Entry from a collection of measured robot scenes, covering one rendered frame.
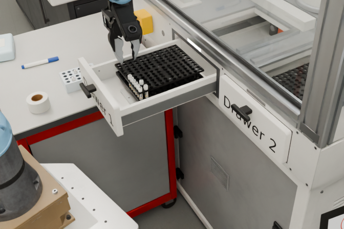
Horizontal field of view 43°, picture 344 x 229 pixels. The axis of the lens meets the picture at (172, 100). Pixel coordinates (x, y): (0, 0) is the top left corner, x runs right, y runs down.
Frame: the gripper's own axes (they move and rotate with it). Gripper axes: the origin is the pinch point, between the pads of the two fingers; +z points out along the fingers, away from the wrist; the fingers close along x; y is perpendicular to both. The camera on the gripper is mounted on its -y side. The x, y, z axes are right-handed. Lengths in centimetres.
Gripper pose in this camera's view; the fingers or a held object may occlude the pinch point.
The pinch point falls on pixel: (128, 59)
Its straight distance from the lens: 126.7
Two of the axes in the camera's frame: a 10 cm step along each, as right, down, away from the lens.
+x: -8.7, 3.3, -3.6
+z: 0.4, 7.8, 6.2
